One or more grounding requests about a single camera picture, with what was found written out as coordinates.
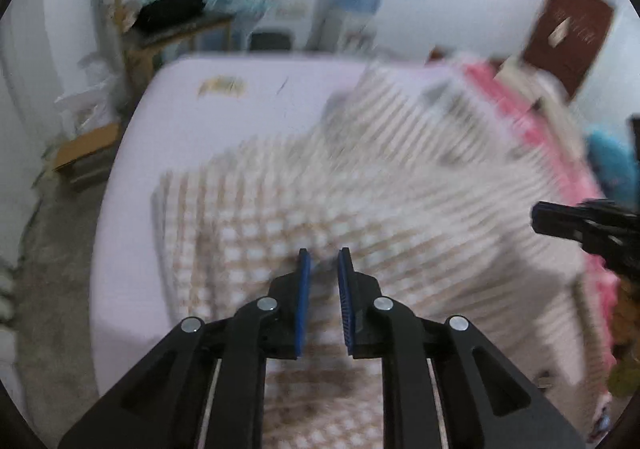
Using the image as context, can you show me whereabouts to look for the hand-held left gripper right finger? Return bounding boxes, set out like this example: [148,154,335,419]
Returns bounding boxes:
[337,249,586,449]

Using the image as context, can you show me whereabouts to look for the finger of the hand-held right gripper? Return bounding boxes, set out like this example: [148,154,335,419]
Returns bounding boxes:
[531,201,593,242]

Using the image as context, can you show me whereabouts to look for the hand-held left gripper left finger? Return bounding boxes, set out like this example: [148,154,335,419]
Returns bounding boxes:
[57,249,312,449]

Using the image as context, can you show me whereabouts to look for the beige white houndstooth coat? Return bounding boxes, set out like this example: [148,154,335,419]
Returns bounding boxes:
[150,64,601,449]

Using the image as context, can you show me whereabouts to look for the beige clothes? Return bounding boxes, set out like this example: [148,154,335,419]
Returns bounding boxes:
[495,56,586,130]

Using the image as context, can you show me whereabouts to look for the pink floral blanket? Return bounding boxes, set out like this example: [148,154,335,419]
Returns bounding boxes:
[425,49,631,445]

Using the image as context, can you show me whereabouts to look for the brown door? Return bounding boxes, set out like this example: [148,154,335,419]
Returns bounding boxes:
[522,0,618,102]

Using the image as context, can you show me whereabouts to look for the white paper scrap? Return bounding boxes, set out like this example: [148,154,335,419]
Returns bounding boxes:
[547,16,572,48]

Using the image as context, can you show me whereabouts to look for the glossy lilac mat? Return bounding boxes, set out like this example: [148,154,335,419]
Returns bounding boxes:
[89,54,466,449]

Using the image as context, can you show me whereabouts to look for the black stool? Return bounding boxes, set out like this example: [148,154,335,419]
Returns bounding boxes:
[248,30,292,51]

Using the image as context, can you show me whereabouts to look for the cardboard box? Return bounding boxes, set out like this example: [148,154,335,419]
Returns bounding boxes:
[52,123,123,180]

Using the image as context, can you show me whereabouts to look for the white water dispenser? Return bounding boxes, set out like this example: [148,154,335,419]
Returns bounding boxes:
[305,11,381,54]

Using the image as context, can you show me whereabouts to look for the white plastic bags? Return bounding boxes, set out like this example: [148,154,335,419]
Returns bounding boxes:
[52,51,126,134]

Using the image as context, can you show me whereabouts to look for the black cloth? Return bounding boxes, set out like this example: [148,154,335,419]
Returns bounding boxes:
[132,0,207,32]

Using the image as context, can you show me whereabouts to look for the white curtain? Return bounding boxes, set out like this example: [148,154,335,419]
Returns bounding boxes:
[0,14,56,365]

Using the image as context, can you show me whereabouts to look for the wooden chair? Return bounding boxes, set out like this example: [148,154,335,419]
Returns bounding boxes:
[107,0,236,84]

